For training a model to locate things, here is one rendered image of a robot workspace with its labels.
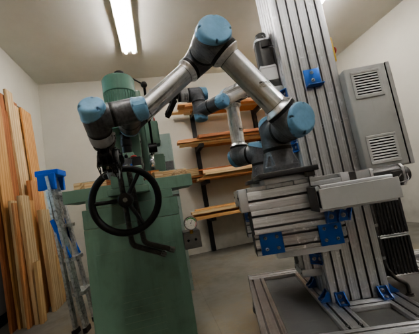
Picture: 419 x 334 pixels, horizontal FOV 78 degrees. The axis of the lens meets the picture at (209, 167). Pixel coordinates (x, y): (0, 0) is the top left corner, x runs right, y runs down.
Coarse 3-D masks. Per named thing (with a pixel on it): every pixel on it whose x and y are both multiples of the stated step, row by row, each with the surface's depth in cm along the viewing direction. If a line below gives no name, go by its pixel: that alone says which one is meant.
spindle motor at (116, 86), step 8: (104, 80) 140; (112, 80) 138; (120, 80) 139; (128, 80) 142; (104, 88) 140; (112, 88) 137; (120, 88) 138; (128, 88) 141; (104, 96) 141; (112, 96) 137; (120, 96) 138; (128, 96) 140; (112, 128) 136
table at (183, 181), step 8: (168, 176) 128; (176, 176) 129; (184, 176) 130; (144, 184) 116; (160, 184) 127; (168, 184) 128; (176, 184) 128; (184, 184) 129; (192, 184) 130; (64, 192) 118; (72, 192) 119; (80, 192) 120; (88, 192) 120; (104, 192) 121; (112, 192) 113; (136, 192) 117; (64, 200) 118; (72, 200) 118; (80, 200) 119
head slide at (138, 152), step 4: (116, 136) 151; (136, 136) 153; (116, 140) 150; (132, 140) 152; (136, 140) 152; (116, 144) 150; (132, 144) 152; (136, 144) 152; (140, 144) 159; (120, 148) 150; (132, 148) 151; (136, 148) 152; (140, 148) 152; (136, 152) 152; (140, 152) 152
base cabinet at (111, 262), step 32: (160, 224) 124; (96, 256) 117; (128, 256) 119; (160, 256) 122; (96, 288) 115; (128, 288) 117; (160, 288) 120; (96, 320) 113; (128, 320) 115; (160, 320) 118; (192, 320) 120
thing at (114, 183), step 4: (124, 172) 115; (132, 172) 116; (112, 176) 114; (124, 176) 115; (140, 176) 116; (112, 180) 114; (116, 180) 114; (124, 180) 115; (140, 180) 116; (112, 184) 114; (116, 184) 114; (124, 184) 115; (128, 184) 115; (136, 184) 116; (140, 184) 116; (112, 188) 113
